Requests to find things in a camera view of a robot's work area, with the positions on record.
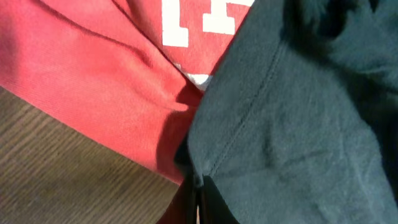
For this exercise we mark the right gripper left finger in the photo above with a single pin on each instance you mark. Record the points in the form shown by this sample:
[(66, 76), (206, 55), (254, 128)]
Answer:
[(183, 207)]

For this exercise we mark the red t-shirt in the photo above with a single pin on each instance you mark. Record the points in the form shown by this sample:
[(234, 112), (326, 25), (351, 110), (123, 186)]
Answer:
[(127, 74)]

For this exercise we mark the dark green Nike t-shirt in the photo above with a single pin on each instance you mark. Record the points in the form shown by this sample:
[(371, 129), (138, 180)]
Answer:
[(299, 122)]

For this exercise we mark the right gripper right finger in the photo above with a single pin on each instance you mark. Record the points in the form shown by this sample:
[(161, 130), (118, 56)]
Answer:
[(212, 207)]

